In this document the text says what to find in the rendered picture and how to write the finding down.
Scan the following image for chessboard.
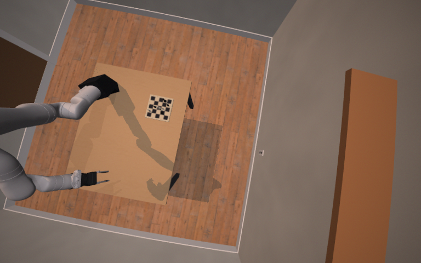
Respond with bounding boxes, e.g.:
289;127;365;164
145;94;174;122

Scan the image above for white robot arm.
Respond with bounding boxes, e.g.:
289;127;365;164
0;85;101;201

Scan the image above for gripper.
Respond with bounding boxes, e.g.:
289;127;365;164
59;170;109;190

